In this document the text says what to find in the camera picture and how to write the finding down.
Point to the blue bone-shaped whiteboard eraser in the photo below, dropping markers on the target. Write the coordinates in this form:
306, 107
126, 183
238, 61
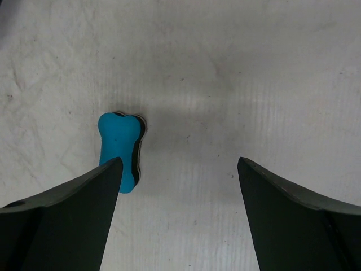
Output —
121, 137

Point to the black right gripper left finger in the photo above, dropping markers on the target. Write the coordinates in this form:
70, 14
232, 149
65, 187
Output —
63, 228

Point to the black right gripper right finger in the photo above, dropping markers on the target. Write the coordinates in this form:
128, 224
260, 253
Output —
294, 228

